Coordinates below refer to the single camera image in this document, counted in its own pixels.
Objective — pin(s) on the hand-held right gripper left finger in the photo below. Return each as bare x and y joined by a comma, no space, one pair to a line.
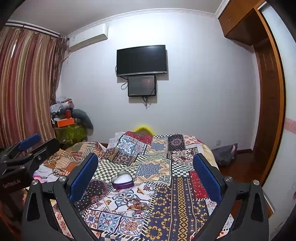
83,178

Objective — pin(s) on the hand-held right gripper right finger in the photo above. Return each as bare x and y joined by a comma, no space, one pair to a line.
207,178

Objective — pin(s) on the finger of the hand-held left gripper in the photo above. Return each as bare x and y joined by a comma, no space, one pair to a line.
46,148
30,141

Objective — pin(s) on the heart-shaped tin box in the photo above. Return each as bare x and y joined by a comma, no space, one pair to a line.
122,179

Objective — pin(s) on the white and pink clothes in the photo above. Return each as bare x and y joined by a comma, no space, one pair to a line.
45,175

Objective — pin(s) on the green patterned cloth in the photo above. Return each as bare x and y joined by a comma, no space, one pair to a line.
69,134

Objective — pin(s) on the striped bed sheet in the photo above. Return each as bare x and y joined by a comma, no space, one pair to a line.
78,150

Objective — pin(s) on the purple bag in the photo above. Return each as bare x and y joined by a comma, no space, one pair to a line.
224,154

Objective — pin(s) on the orange box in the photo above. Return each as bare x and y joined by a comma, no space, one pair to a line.
66,122

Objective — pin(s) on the patchwork blanket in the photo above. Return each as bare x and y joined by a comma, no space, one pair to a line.
161,162

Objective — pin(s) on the striped curtain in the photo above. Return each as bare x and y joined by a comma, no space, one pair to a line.
25,88

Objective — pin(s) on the yellow headboard item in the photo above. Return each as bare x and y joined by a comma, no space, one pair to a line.
144,128

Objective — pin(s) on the white sliding door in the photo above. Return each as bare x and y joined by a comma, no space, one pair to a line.
288,115

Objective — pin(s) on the small black monitor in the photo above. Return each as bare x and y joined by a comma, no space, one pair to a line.
142,85

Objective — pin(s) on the white air conditioner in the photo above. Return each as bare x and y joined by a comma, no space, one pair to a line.
89,38

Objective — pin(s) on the wooden overhead cabinet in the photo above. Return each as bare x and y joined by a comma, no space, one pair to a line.
238,20

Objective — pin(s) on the black wall television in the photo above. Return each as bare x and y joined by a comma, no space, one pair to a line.
141,60

